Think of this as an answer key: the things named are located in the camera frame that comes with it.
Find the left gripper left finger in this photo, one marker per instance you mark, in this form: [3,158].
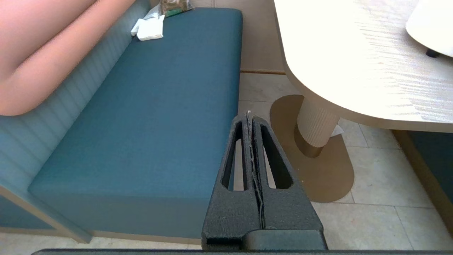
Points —
[230,212]

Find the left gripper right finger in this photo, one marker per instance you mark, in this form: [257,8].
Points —
[286,212]

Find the white paper scrap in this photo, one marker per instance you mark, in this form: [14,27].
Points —
[337,131]

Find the blue upholstered bench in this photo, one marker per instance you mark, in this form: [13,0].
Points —
[435,156]
[148,124]

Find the white napkin packet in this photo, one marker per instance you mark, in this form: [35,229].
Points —
[150,28]

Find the dark printed snack bag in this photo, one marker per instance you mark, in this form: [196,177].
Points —
[175,7]

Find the large dark tea dispenser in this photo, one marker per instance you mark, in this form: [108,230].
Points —
[431,24]

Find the pink bolster cushion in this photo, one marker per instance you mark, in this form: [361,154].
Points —
[46,53]

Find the table pedestal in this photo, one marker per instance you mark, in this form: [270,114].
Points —
[315,124]

